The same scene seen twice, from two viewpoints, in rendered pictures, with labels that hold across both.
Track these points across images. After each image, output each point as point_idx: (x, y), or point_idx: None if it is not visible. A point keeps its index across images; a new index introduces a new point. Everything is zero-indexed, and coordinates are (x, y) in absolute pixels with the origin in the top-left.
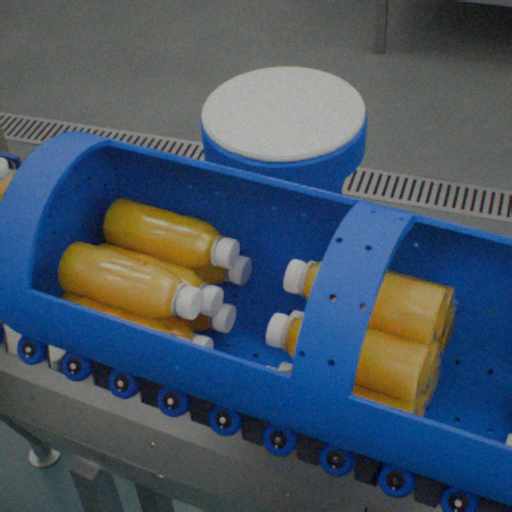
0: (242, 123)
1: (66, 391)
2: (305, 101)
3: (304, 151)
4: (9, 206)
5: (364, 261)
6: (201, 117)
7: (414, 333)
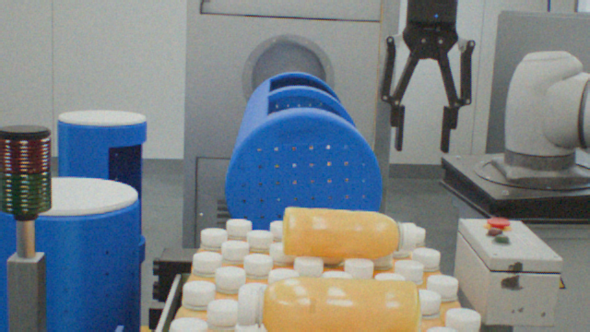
0: (94, 199)
1: None
2: (53, 188)
3: (124, 185)
4: (351, 126)
5: (315, 88)
6: (77, 218)
7: None
